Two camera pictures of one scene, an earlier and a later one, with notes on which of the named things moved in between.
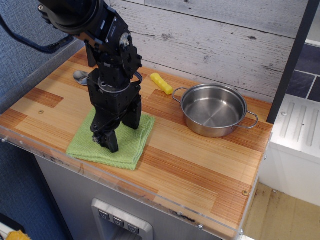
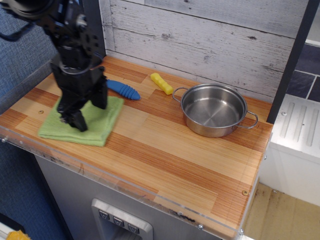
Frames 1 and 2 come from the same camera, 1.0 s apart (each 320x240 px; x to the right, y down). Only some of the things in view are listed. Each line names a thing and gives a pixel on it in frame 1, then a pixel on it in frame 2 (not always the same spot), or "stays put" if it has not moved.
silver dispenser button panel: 114,223 stays put
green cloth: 131,143 → 99,122
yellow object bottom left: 18,235 stays put
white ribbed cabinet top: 297,126 stays put
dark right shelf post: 292,64 stays put
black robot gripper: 111,100 → 73,63
